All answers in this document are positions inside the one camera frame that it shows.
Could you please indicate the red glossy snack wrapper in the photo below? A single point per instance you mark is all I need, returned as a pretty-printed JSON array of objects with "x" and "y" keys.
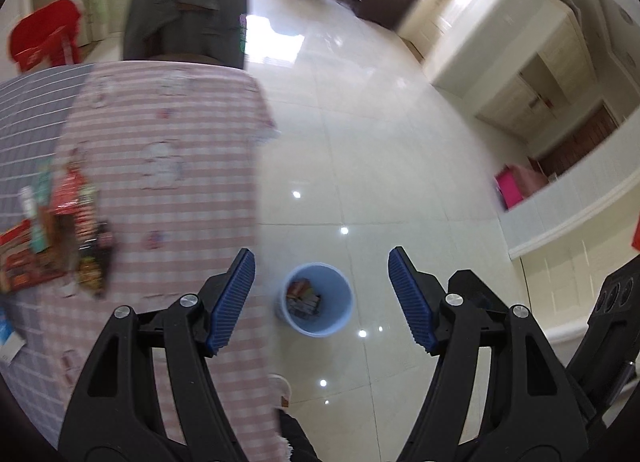
[{"x": 74, "y": 194}]

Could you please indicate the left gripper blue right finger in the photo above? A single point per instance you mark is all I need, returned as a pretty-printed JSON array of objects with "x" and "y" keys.
[{"x": 415, "y": 291}]

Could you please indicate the white slipper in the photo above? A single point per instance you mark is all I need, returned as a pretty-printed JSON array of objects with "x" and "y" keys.
[{"x": 281, "y": 391}]

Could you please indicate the blue plastic trash bin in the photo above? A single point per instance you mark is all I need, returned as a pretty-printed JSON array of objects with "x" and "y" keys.
[{"x": 315, "y": 300}]

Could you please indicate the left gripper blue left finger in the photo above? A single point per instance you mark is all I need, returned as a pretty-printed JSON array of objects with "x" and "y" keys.
[{"x": 225, "y": 297}]

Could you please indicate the black snack wrapper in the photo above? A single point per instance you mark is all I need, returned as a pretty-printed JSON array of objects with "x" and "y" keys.
[{"x": 95, "y": 258}]

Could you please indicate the white blue medicine box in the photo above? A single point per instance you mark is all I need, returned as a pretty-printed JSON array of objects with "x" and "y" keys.
[{"x": 11, "y": 343}]

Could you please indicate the pink bed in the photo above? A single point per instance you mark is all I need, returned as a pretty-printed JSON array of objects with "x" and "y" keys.
[{"x": 516, "y": 183}]

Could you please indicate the red snack box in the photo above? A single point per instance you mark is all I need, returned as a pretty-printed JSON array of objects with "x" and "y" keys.
[{"x": 21, "y": 266}]

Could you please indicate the chair with grey jacket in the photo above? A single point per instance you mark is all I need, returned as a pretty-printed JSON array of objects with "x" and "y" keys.
[{"x": 205, "y": 31}]

